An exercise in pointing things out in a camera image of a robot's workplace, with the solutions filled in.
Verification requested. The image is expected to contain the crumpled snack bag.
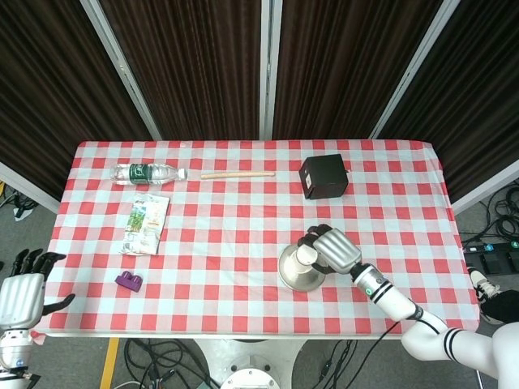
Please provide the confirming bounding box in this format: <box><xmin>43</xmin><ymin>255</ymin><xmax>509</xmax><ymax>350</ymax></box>
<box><xmin>118</xmin><ymin>192</ymin><xmax>170</xmax><ymax>256</ymax></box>

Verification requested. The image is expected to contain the wooden drumstick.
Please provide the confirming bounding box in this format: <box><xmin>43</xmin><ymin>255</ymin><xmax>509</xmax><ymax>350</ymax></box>
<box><xmin>200</xmin><ymin>170</ymin><xmax>276</xmax><ymax>180</ymax></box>

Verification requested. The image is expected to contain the black cardboard box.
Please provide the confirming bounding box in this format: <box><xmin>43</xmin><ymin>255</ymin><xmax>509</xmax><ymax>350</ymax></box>
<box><xmin>298</xmin><ymin>153</ymin><xmax>350</xmax><ymax>201</ymax></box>

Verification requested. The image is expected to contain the black floor cable bundle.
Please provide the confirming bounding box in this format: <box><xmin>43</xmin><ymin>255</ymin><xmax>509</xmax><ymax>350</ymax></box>
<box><xmin>0</xmin><ymin>190</ymin><xmax>40</xmax><ymax>222</ymax></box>
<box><xmin>121</xmin><ymin>339</ymin><xmax>222</xmax><ymax>389</ymax></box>
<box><xmin>480</xmin><ymin>188</ymin><xmax>519</xmax><ymax>240</ymax></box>
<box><xmin>315</xmin><ymin>339</ymin><xmax>368</xmax><ymax>384</ymax></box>

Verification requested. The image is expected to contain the black trouser leg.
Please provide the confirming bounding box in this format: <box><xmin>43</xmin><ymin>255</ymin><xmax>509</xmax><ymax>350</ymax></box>
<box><xmin>482</xmin><ymin>289</ymin><xmax>519</xmax><ymax>324</ymax></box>

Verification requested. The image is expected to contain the yellow floor tape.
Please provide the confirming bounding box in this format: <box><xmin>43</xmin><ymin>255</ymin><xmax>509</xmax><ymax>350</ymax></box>
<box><xmin>99</xmin><ymin>338</ymin><xmax>121</xmax><ymax>389</ymax></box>

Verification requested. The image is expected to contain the clear plastic water bottle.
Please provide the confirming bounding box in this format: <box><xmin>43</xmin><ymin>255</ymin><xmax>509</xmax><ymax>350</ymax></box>
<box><xmin>110</xmin><ymin>162</ymin><xmax>188</xmax><ymax>186</ymax></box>

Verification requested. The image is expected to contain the white paper cup blue stripe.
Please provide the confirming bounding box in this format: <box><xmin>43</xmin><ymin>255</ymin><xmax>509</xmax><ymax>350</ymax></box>
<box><xmin>294</xmin><ymin>245</ymin><xmax>321</xmax><ymax>267</ymax></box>

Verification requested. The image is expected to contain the white sneaker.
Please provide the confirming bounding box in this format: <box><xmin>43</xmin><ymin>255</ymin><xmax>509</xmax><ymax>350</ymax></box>
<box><xmin>465</xmin><ymin>266</ymin><xmax>502</xmax><ymax>325</ymax></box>

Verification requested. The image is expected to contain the brown fabric partition panel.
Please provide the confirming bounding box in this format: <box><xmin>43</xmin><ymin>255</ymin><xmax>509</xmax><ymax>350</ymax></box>
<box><xmin>0</xmin><ymin>0</ymin><xmax>163</xmax><ymax>214</ymax></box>
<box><xmin>371</xmin><ymin>0</ymin><xmax>519</xmax><ymax>214</ymax></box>
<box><xmin>269</xmin><ymin>0</ymin><xmax>451</xmax><ymax>141</ymax></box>
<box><xmin>80</xmin><ymin>0</ymin><xmax>271</xmax><ymax>141</ymax></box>

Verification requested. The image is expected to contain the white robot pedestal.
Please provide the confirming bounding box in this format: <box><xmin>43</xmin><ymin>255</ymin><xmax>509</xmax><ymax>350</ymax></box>
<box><xmin>190</xmin><ymin>338</ymin><xmax>309</xmax><ymax>389</ymax></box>

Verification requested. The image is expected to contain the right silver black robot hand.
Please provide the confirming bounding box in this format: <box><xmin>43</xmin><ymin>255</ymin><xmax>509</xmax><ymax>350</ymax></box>
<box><xmin>298</xmin><ymin>224</ymin><xmax>362</xmax><ymax>276</ymax></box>

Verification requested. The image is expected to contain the purple plastic block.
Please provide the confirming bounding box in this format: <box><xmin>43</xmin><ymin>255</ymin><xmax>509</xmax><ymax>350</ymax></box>
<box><xmin>114</xmin><ymin>270</ymin><xmax>143</xmax><ymax>293</ymax></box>

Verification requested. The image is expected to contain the round metal plate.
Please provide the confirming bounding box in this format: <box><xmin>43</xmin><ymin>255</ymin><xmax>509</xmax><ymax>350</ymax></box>
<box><xmin>277</xmin><ymin>244</ymin><xmax>325</xmax><ymax>293</ymax></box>

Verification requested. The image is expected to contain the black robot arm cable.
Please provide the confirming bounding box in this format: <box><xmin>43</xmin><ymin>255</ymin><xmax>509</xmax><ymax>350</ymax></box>
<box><xmin>375</xmin><ymin>310</ymin><xmax>443</xmax><ymax>341</ymax></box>

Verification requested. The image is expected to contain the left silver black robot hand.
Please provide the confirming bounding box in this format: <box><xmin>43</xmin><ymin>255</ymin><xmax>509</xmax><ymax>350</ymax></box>
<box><xmin>0</xmin><ymin>249</ymin><xmax>77</xmax><ymax>330</ymax></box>

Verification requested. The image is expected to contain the black power strip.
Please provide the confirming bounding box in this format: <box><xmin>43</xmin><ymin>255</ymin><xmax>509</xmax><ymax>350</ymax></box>
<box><xmin>461</xmin><ymin>238</ymin><xmax>519</xmax><ymax>255</ymax></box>

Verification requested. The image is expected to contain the red white checkered tablecloth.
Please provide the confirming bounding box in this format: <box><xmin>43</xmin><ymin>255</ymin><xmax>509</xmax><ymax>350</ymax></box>
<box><xmin>34</xmin><ymin>139</ymin><xmax>482</xmax><ymax>337</ymax></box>

